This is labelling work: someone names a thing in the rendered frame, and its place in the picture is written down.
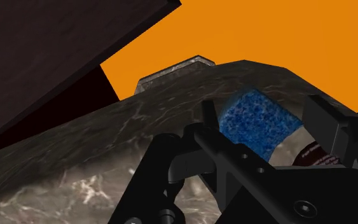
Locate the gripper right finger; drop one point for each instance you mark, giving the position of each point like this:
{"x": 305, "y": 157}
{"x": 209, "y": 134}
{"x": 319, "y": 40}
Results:
{"x": 327, "y": 124}

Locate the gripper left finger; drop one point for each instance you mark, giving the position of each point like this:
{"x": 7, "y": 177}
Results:
{"x": 154, "y": 173}

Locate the dark red lettered object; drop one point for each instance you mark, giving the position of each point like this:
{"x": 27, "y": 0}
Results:
{"x": 313, "y": 153}

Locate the blue speckled sponge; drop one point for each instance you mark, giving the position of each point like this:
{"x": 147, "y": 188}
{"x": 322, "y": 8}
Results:
{"x": 256, "y": 121}

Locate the grey marble block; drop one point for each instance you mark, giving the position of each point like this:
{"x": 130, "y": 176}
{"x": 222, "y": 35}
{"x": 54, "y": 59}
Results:
{"x": 166, "y": 77}

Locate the dark brown cabinet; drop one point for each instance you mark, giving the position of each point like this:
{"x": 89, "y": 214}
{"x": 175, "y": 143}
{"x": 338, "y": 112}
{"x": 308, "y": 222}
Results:
{"x": 42, "y": 56}

